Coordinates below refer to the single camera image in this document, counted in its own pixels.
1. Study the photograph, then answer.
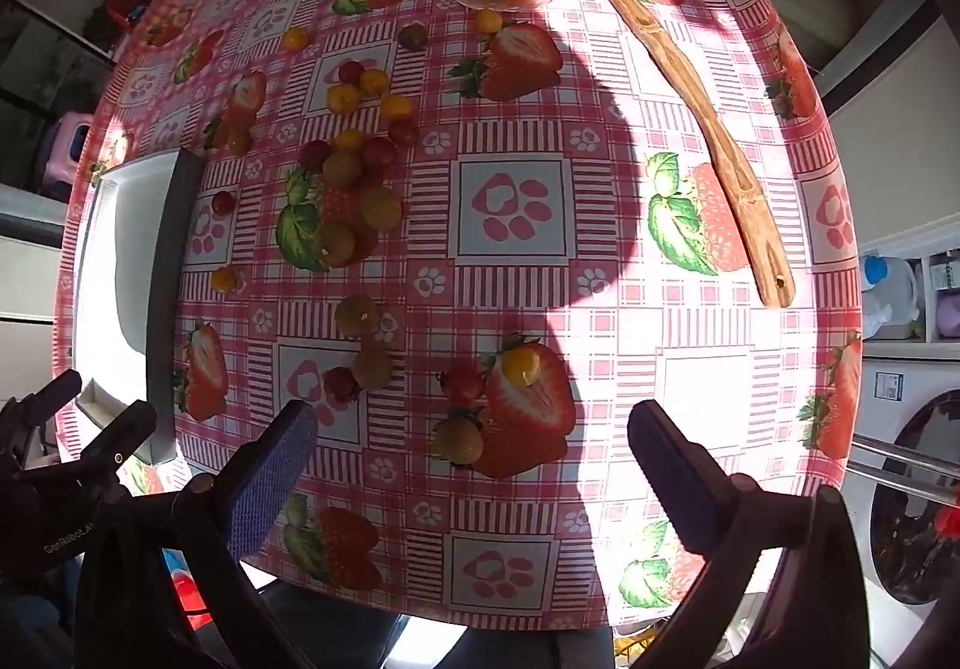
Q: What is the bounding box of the red plastic basin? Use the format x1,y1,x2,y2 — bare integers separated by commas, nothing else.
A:
105,0,151,29

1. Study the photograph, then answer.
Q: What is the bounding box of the metal rod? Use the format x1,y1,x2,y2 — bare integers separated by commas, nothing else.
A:
851,435,960,486

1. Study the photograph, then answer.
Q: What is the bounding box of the yellow cherry tomato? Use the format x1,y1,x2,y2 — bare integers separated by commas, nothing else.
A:
501,346,542,386

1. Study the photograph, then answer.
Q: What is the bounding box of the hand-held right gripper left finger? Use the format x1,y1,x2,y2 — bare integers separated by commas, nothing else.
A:
73,401,320,669

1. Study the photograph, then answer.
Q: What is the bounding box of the white detergent jug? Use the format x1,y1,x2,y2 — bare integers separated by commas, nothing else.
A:
861,254,923,340

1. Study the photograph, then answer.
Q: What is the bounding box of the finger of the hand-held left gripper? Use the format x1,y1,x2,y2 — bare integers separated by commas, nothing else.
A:
19,401,157,490
0,369,83,449

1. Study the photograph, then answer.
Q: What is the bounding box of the strawberry print tablecloth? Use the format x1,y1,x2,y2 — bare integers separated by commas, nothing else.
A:
49,0,863,629

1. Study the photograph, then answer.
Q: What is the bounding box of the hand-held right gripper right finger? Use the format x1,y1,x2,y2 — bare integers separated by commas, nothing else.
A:
626,401,875,669

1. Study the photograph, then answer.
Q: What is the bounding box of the white cardboard tray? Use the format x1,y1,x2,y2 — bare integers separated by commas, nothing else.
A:
75,148,203,467

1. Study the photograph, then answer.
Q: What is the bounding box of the group of mixed cherry tomatoes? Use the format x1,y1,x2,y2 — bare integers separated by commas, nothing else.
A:
210,7,505,467

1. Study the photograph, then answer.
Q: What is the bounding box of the white cabinet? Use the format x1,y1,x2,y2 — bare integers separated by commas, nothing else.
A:
0,181,76,385

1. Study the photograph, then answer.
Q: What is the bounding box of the white washing machine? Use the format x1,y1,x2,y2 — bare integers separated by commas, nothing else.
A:
855,354,960,669

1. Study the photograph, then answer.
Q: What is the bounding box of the pink plastic stool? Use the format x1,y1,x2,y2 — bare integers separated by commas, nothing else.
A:
34,110,95,197

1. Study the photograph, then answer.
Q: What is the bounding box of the red plastic object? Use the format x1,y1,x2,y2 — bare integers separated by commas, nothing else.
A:
169,568,207,632

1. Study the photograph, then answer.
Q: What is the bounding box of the purple bottle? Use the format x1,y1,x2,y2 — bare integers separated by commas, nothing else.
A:
934,294,960,344

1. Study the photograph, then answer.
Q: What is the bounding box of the yellow-green cherry tomato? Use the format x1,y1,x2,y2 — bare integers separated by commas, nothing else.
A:
334,294,381,338

